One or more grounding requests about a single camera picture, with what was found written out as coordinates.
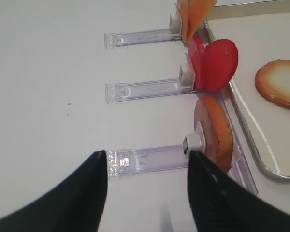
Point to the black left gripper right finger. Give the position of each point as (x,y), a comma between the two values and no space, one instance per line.
(219,204)

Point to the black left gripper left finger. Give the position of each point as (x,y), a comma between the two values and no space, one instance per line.
(75,205)

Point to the white pusher block bread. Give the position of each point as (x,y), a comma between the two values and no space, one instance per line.
(195,142)

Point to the standing bread slice left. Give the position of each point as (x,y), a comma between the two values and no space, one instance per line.
(217,131)

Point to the white pusher block tomato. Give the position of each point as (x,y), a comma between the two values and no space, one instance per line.
(187,75)

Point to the bread slice on tray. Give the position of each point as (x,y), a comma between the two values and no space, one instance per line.
(272,81)

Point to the red tomato slice front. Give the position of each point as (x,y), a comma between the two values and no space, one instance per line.
(220,64)

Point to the red tomato slice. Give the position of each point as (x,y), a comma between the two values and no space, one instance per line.
(196,55)
(220,64)

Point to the red tomato slice back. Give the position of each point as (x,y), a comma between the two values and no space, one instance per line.
(196,55)

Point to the white pusher block cheese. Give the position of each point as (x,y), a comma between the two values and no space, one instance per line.
(175,22)

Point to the orange cheese slice front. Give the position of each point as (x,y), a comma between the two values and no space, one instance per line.
(198,10)

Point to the orange cheese slice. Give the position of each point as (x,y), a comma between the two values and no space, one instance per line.
(198,10)
(182,7)

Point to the orange cheese slice back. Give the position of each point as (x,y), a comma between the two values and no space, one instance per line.
(182,7)

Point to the clear acrylic rack left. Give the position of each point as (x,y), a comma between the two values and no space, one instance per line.
(121,163)

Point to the silver metal tray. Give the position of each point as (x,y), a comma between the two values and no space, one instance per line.
(261,32)

